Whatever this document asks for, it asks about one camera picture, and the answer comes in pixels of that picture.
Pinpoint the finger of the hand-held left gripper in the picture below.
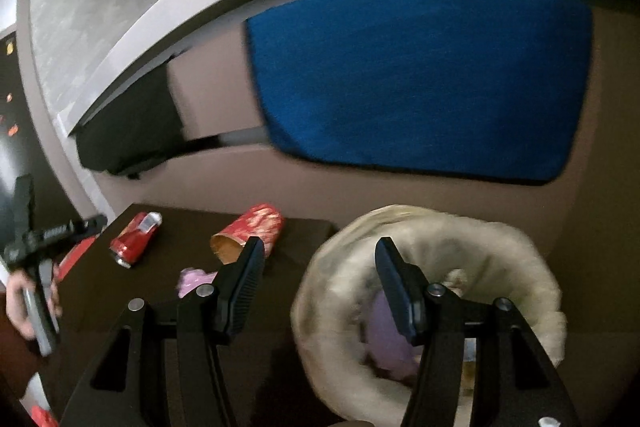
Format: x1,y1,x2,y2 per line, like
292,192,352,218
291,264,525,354
72,214,109,239

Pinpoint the purple soft item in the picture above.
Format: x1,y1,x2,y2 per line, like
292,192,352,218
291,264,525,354
366,291,422,379

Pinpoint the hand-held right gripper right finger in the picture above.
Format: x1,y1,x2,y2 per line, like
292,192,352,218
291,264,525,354
375,236,581,427

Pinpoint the black board with magnets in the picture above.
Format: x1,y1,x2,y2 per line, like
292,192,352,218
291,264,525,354
0,31,27,212

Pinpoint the beige plastic bag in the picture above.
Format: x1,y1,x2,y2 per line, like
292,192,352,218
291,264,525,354
290,204,569,427

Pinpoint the black cloth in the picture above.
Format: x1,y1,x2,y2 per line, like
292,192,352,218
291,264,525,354
74,66,222,180

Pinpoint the red patterned paper cup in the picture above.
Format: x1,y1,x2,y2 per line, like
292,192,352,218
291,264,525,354
209,203,286,269

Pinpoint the person's left forearm brown sleeve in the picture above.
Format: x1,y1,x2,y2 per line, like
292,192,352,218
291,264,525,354
0,327,40,408

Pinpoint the blue fleece blanket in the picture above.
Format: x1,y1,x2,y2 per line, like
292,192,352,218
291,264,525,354
244,0,597,186

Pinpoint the red patterned packet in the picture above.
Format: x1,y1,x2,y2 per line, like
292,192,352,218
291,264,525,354
27,403,57,427

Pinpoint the flat red packet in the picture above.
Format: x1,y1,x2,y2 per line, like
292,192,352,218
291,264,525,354
52,236,97,284

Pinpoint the person's left hand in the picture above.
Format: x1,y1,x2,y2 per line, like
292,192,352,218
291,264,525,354
5,268,62,341

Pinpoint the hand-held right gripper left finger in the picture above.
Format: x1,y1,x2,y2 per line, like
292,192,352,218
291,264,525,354
60,235,266,427

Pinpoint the crushed red can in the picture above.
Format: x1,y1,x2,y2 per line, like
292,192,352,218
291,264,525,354
108,211,164,269

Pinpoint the pink wrapper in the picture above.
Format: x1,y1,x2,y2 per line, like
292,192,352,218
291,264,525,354
177,267,219,300

